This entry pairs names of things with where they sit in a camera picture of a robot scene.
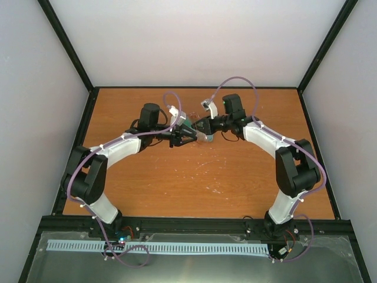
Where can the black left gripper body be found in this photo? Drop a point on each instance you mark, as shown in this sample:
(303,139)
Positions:
(174,138)

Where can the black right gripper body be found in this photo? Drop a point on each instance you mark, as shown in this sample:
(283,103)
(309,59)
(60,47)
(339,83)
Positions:
(224,127)

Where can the grey leather glasses case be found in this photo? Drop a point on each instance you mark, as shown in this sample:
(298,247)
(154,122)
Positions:
(206,137)

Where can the red thin-frame sunglasses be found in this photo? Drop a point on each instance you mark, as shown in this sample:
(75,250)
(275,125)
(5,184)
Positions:
(192,118)

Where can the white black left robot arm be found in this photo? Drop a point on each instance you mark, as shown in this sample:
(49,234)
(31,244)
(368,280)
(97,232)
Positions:
(86,170)

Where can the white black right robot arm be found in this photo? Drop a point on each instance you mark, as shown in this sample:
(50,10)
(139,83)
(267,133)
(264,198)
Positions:
(297,171)

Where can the metal front plate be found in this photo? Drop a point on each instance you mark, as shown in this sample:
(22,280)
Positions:
(319,259)

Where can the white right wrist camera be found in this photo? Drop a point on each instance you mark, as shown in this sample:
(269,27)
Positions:
(210,106)

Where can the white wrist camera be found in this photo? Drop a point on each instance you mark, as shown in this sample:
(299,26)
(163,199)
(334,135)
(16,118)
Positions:
(177,117)
(210,106)

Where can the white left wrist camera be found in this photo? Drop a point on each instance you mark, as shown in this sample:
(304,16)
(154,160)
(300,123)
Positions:
(177,117)

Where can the light blue slotted cable duct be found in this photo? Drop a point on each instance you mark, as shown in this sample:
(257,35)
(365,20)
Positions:
(161,248)

